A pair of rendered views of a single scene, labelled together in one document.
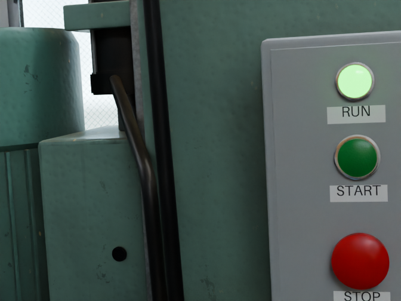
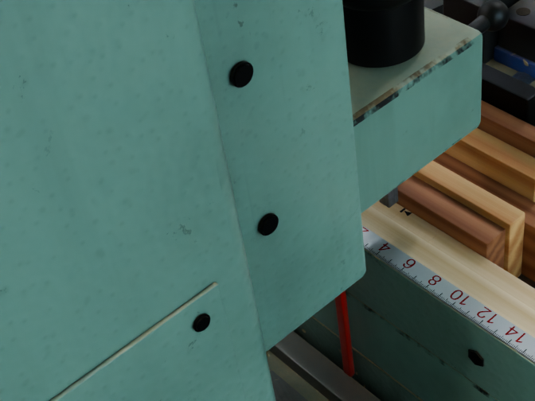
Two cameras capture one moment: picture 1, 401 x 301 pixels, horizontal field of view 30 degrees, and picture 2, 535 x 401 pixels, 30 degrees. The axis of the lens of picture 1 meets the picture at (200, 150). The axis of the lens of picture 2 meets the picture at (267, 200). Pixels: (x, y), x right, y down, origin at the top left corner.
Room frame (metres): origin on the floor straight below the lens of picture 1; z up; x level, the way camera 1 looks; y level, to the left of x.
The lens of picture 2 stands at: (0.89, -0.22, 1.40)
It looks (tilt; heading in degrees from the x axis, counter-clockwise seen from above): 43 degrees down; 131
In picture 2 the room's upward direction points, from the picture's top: 10 degrees counter-clockwise
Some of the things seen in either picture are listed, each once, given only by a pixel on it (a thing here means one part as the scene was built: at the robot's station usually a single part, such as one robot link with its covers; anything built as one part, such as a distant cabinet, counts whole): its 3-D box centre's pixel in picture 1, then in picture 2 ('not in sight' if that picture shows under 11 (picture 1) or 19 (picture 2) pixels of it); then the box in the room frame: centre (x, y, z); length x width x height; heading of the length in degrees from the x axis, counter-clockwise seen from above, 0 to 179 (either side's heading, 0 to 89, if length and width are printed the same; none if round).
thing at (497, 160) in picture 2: not in sight; (451, 160); (0.64, 0.26, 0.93); 0.15 x 0.02 x 0.07; 166
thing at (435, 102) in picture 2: not in sight; (357, 122); (0.63, 0.17, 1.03); 0.14 x 0.07 x 0.09; 76
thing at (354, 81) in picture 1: (354, 81); not in sight; (0.39, -0.08, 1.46); 0.02 x 0.01 x 0.02; 76
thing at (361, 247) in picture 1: (360, 261); not in sight; (0.39, -0.08, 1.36); 0.03 x 0.01 x 0.03; 76
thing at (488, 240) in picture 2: not in sight; (376, 192); (0.61, 0.21, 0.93); 0.21 x 0.02 x 0.05; 166
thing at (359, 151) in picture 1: (357, 157); not in sight; (0.39, -0.08, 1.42); 0.02 x 0.01 x 0.02; 76
